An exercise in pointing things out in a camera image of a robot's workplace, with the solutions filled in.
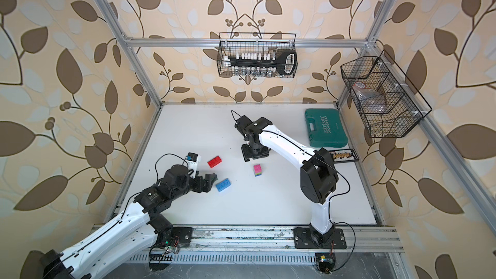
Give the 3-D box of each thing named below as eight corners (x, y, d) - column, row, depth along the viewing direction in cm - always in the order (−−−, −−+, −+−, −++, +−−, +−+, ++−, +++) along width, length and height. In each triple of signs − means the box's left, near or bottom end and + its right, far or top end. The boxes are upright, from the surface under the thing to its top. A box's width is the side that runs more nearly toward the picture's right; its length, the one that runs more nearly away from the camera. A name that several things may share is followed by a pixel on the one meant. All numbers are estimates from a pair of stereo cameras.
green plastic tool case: (310, 149, 103) (313, 142, 98) (303, 114, 119) (305, 107, 114) (347, 149, 103) (352, 142, 98) (334, 114, 119) (338, 107, 114)
